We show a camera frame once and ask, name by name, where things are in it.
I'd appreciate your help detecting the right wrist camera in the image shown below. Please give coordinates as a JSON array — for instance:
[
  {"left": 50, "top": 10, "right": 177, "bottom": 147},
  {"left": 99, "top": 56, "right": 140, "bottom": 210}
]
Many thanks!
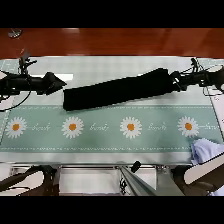
[{"left": 189, "top": 56, "right": 202, "bottom": 73}]

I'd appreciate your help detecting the silver frame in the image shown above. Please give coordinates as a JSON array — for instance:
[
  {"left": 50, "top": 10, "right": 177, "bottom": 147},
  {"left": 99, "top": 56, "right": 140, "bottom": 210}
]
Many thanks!
[{"left": 0, "top": 161, "right": 224, "bottom": 196}]

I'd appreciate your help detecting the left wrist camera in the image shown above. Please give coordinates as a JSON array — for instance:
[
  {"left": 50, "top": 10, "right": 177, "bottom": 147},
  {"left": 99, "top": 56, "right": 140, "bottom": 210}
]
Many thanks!
[{"left": 17, "top": 49, "right": 38, "bottom": 76}]

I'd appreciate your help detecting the light blue garment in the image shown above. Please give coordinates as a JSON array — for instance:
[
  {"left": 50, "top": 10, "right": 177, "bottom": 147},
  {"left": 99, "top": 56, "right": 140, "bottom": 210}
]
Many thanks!
[{"left": 190, "top": 137, "right": 224, "bottom": 166}]

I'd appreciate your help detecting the black cable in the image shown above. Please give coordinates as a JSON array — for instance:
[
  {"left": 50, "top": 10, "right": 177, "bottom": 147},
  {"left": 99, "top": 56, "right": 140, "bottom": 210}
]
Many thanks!
[{"left": 0, "top": 82, "right": 34, "bottom": 113}]

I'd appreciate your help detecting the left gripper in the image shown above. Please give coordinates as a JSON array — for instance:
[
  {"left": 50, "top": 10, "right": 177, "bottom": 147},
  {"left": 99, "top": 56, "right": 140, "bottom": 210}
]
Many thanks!
[{"left": 40, "top": 71, "right": 68, "bottom": 97}]

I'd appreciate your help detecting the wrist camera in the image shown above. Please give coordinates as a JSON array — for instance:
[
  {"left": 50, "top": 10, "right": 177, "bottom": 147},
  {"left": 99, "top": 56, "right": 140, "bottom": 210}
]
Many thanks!
[
  {"left": 189, "top": 56, "right": 202, "bottom": 73},
  {"left": 17, "top": 49, "right": 38, "bottom": 76}
]

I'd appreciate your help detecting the black garment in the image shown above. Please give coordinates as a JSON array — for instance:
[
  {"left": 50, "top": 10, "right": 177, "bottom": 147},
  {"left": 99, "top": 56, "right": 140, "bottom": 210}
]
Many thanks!
[{"left": 62, "top": 67, "right": 178, "bottom": 112}]

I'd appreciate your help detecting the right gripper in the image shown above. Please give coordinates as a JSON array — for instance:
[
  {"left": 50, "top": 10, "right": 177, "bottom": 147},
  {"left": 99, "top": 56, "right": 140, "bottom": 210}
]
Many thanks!
[{"left": 169, "top": 70, "right": 189, "bottom": 93}]

